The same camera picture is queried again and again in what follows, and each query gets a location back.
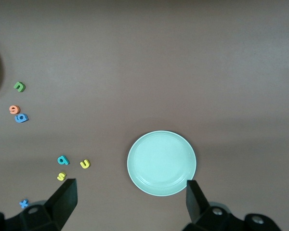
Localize blue foam letter g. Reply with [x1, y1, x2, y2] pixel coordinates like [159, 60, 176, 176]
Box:
[14, 113, 29, 124]

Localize brown table cover sheet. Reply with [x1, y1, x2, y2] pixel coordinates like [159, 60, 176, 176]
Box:
[0, 0, 289, 231]

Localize green plate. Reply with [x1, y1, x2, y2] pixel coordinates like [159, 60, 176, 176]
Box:
[127, 130, 197, 197]

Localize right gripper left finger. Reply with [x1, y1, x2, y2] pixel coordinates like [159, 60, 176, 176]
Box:
[0, 178, 78, 231]

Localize teal foam letter a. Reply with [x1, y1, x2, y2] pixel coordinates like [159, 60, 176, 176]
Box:
[57, 155, 70, 166]

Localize green foam letter u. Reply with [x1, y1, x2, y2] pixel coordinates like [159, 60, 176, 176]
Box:
[13, 81, 26, 92]

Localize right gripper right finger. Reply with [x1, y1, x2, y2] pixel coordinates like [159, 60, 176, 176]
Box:
[183, 180, 284, 231]

